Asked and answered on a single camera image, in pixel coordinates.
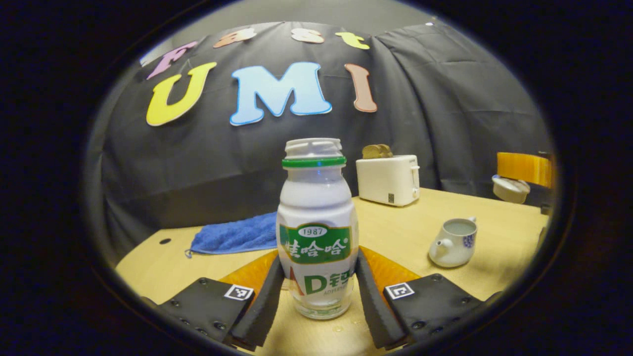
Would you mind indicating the white water bottle green label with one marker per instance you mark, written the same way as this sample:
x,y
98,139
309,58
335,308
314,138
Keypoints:
x,y
316,207

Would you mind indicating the blue towel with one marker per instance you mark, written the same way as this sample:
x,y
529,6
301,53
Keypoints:
x,y
232,235

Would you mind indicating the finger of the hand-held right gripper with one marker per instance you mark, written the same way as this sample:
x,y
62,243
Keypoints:
x,y
526,168

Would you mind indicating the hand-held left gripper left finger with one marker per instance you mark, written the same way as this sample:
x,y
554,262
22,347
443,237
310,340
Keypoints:
x,y
264,306

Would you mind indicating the white blue-patterned teacup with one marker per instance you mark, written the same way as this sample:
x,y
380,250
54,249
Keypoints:
x,y
452,249

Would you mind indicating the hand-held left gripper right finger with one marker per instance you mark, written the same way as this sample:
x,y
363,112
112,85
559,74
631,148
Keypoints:
x,y
371,306

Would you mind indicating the white teacup lid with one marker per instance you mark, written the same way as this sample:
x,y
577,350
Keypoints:
x,y
509,190

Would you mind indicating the brown bread slice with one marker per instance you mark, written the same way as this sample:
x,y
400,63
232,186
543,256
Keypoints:
x,y
371,152
387,151

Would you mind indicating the white toaster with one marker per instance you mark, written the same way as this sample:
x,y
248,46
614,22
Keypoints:
x,y
385,180

